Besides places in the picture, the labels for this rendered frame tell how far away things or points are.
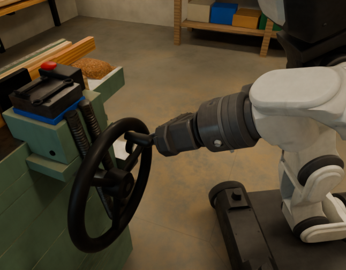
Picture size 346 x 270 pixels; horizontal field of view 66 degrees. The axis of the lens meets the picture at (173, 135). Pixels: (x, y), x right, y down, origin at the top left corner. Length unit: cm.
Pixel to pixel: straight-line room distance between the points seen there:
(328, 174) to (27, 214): 81
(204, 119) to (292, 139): 13
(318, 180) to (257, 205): 52
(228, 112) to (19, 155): 42
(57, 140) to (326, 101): 43
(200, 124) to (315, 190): 61
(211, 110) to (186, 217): 113
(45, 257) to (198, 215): 90
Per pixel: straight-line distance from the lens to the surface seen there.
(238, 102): 41
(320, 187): 96
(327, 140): 89
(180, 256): 139
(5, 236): 68
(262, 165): 183
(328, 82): 35
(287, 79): 38
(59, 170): 57
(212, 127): 41
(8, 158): 60
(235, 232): 126
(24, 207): 68
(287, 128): 40
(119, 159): 92
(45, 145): 58
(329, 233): 125
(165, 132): 44
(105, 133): 49
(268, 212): 138
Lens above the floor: 126
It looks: 40 degrees down
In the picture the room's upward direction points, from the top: straight up
